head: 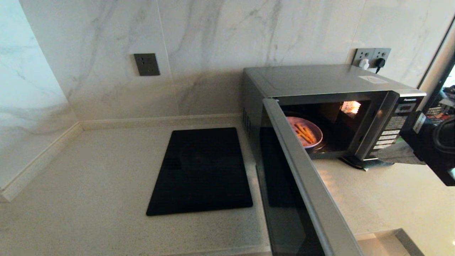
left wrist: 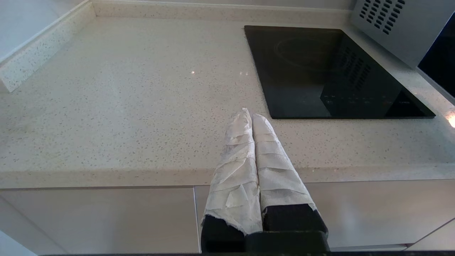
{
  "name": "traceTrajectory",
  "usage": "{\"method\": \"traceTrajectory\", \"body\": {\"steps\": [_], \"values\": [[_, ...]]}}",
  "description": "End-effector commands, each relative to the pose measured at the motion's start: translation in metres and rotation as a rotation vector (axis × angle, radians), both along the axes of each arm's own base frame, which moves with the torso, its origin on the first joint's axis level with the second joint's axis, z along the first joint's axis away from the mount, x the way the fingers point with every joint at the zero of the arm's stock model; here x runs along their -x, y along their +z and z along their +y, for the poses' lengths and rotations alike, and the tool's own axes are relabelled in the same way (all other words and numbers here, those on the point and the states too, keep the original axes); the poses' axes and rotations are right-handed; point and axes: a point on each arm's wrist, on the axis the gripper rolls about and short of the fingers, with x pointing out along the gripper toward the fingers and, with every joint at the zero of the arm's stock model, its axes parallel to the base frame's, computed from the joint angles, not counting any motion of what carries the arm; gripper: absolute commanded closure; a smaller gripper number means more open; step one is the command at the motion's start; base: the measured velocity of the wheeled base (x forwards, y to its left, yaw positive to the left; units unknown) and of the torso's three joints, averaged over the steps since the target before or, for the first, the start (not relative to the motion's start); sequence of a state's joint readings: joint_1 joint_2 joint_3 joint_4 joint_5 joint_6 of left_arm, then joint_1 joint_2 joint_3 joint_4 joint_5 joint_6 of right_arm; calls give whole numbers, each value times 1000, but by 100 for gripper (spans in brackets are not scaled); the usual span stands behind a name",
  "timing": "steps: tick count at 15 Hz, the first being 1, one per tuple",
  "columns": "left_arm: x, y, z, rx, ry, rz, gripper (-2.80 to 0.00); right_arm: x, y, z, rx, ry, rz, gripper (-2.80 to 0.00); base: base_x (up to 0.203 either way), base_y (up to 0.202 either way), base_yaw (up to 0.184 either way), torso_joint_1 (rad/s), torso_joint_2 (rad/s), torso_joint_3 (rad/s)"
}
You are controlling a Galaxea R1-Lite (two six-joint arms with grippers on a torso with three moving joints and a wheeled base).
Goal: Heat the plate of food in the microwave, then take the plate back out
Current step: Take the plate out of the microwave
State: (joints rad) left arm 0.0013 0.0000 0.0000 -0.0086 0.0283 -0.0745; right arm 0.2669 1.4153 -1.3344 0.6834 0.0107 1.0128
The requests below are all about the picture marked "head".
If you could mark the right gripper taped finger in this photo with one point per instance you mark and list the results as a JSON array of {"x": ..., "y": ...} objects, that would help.
[{"x": 401, "y": 154}]

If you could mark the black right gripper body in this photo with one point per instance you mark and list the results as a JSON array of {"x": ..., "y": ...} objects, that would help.
[{"x": 426, "y": 153}]

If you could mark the purple plastic plate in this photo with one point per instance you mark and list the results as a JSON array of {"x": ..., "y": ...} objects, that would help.
[{"x": 312, "y": 129}]

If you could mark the black silver microwave oven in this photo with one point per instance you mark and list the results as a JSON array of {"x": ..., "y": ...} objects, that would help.
[{"x": 312, "y": 80}]

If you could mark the dark cloth pad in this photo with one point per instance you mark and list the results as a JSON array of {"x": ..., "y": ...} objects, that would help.
[{"x": 362, "y": 163}]

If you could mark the black power plug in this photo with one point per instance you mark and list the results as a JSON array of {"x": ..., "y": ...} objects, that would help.
[{"x": 379, "y": 64}]

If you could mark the orange french fry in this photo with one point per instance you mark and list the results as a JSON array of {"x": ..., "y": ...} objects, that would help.
[
  {"x": 302, "y": 132},
  {"x": 308, "y": 132}
]

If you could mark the white power plug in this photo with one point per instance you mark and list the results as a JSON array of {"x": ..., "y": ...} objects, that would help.
[{"x": 364, "y": 64}]

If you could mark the black glass induction cooktop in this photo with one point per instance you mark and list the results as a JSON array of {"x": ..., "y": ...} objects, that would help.
[{"x": 202, "y": 170}]

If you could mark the grey double wall socket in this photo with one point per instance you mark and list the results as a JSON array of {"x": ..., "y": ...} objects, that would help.
[{"x": 371, "y": 54}]

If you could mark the dark single wall socket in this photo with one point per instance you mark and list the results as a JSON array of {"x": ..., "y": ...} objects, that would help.
[{"x": 146, "y": 64}]

